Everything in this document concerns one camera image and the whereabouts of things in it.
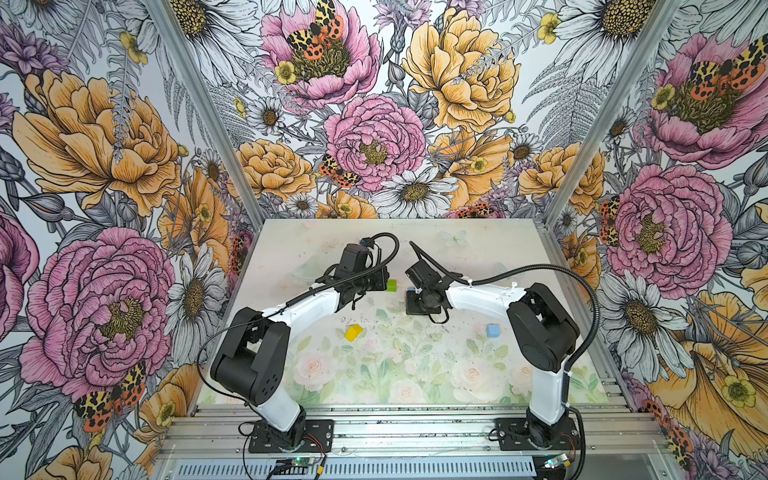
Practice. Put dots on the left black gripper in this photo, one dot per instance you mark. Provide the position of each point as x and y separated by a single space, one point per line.
380 283

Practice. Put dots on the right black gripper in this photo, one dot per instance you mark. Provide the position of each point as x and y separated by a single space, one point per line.
411 308

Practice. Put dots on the yellow wood block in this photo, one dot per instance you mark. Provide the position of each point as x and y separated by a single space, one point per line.
353 332

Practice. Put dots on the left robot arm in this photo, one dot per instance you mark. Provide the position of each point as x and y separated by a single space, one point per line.
251 357

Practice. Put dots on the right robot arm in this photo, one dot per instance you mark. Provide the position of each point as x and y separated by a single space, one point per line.
546 336

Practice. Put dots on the light blue small block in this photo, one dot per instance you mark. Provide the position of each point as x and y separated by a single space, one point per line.
492 331

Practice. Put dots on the vented metal grille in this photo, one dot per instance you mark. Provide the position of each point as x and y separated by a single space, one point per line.
514 467

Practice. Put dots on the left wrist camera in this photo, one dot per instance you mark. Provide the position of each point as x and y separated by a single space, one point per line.
368 242

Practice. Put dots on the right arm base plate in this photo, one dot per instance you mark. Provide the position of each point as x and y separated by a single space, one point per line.
522 434

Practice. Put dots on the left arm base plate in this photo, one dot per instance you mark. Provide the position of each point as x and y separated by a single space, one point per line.
316 437

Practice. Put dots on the aluminium rail frame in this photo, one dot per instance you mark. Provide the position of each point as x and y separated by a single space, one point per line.
216 431

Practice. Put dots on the left corner aluminium post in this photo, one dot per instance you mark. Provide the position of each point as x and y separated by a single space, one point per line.
184 60

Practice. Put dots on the corner aluminium post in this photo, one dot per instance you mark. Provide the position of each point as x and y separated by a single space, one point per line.
184 60
660 18

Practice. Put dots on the right corner aluminium post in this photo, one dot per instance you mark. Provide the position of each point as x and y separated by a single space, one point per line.
660 18

